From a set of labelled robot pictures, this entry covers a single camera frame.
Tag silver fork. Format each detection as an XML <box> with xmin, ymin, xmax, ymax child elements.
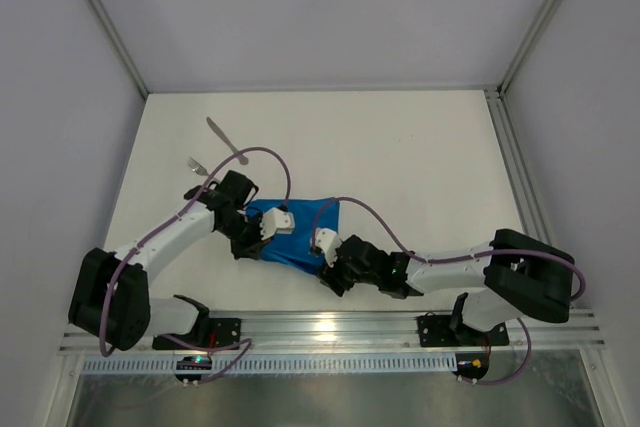
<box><xmin>187</xmin><ymin>157</ymin><xmax>210</xmax><ymax>177</ymax></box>

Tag blue cloth napkin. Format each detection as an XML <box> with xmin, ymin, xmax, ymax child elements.
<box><xmin>247</xmin><ymin>198</ymin><xmax>340</xmax><ymax>276</ymax></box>

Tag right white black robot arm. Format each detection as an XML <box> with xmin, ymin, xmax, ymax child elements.
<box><xmin>311</xmin><ymin>228</ymin><xmax>584</xmax><ymax>347</ymax></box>

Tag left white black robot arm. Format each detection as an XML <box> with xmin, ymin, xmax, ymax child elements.
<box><xmin>68</xmin><ymin>171</ymin><xmax>269</xmax><ymax>354</ymax></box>

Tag silver table knife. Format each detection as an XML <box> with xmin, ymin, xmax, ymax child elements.
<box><xmin>206</xmin><ymin>117</ymin><xmax>249</xmax><ymax>166</ymax></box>

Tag right black controller board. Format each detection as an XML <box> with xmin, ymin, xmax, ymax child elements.
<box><xmin>453</xmin><ymin>356</ymin><xmax>490</xmax><ymax>383</ymax></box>

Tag black controller board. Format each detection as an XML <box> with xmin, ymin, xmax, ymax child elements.
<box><xmin>453</xmin><ymin>356</ymin><xmax>490</xmax><ymax>383</ymax></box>
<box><xmin>174</xmin><ymin>354</ymin><xmax>212</xmax><ymax>384</ymax></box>

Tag left black controller board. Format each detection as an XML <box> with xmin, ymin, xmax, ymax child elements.
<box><xmin>174</xmin><ymin>354</ymin><xmax>212</xmax><ymax>384</ymax></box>

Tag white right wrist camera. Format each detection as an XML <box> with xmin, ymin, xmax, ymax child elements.
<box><xmin>311</xmin><ymin>228</ymin><xmax>342</xmax><ymax>265</ymax></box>

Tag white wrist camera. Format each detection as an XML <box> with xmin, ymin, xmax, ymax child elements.
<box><xmin>311</xmin><ymin>228</ymin><xmax>342</xmax><ymax>265</ymax></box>
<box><xmin>260</xmin><ymin>207</ymin><xmax>295</xmax><ymax>239</ymax></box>

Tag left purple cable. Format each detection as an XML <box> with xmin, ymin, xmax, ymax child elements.
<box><xmin>99</xmin><ymin>146</ymin><xmax>293</xmax><ymax>392</ymax></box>

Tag purple cable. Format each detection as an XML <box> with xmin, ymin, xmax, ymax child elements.
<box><xmin>99</xmin><ymin>146</ymin><xmax>293</xmax><ymax>392</ymax></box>
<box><xmin>310</xmin><ymin>196</ymin><xmax>587</xmax><ymax>387</ymax></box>

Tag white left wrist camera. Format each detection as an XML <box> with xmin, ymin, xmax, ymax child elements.
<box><xmin>260</xmin><ymin>207</ymin><xmax>295</xmax><ymax>239</ymax></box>

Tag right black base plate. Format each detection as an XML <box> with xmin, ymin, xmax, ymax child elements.
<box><xmin>416</xmin><ymin>312</ymin><xmax>510</xmax><ymax>348</ymax></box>

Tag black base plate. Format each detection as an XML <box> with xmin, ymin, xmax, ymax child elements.
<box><xmin>152</xmin><ymin>317</ymin><xmax>242</xmax><ymax>352</ymax></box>
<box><xmin>416</xmin><ymin>312</ymin><xmax>510</xmax><ymax>348</ymax></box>

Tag slotted grey cable duct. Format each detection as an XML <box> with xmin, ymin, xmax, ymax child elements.
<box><xmin>81</xmin><ymin>352</ymin><xmax>456</xmax><ymax>375</ymax></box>

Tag aluminium front rail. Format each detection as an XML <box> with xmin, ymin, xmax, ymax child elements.
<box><xmin>58</xmin><ymin>309</ymin><xmax>606</xmax><ymax>354</ymax></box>

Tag aluminium rail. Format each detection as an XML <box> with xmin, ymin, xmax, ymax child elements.
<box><xmin>58</xmin><ymin>309</ymin><xmax>606</xmax><ymax>354</ymax></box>
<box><xmin>484</xmin><ymin>88</ymin><xmax>552</xmax><ymax>244</ymax></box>

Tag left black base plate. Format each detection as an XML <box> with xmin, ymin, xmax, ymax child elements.
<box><xmin>152</xmin><ymin>317</ymin><xmax>242</xmax><ymax>352</ymax></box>

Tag right side aluminium rail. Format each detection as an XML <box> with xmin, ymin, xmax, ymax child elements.
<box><xmin>484</xmin><ymin>88</ymin><xmax>552</xmax><ymax>244</ymax></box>

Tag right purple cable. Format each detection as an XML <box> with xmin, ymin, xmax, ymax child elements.
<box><xmin>310</xmin><ymin>196</ymin><xmax>587</xmax><ymax>387</ymax></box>

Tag left aluminium frame post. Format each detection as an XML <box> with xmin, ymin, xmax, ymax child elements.
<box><xmin>85</xmin><ymin>0</ymin><xmax>150</xmax><ymax>100</ymax></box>

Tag aluminium frame post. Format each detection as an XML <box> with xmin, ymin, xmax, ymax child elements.
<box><xmin>497</xmin><ymin>0</ymin><xmax>563</xmax><ymax>96</ymax></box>
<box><xmin>85</xmin><ymin>0</ymin><xmax>150</xmax><ymax>100</ymax></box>

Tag right aluminium frame post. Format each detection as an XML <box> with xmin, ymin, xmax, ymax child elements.
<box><xmin>497</xmin><ymin>0</ymin><xmax>563</xmax><ymax>96</ymax></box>

